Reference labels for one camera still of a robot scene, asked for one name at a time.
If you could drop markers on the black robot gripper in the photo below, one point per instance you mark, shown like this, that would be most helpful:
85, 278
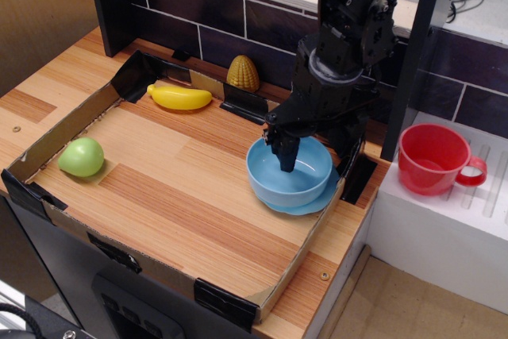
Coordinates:
324, 103

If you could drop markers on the light blue plastic bowl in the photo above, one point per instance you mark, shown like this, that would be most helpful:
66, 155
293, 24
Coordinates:
312, 171

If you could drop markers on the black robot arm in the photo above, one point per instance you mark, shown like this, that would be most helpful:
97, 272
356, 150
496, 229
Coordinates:
353, 35

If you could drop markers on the cardboard fence with black tape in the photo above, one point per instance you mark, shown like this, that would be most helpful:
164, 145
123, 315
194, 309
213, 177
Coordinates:
170, 217

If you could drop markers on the yellow toy corn cob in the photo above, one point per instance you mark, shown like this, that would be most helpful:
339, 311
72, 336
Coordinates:
243, 74

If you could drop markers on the red plastic cup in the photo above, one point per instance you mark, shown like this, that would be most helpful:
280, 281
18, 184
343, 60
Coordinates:
432, 158

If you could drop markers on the yellow toy banana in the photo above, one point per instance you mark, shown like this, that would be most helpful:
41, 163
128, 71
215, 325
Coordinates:
179, 98

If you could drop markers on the white grooved drying rack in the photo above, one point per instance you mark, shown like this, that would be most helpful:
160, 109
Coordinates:
458, 240

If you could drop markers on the green toy pear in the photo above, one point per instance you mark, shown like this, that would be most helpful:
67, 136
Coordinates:
83, 157

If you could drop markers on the black oven control panel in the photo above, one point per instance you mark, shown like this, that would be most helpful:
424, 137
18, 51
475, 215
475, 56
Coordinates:
131, 317

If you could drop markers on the dark right shelf post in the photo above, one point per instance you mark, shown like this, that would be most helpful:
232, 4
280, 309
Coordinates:
429, 20

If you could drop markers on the dark shelf post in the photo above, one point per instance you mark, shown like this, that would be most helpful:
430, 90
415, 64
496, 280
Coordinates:
116, 24
429, 20

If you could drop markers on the dark left shelf post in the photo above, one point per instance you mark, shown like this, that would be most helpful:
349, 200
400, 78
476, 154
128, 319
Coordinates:
116, 24

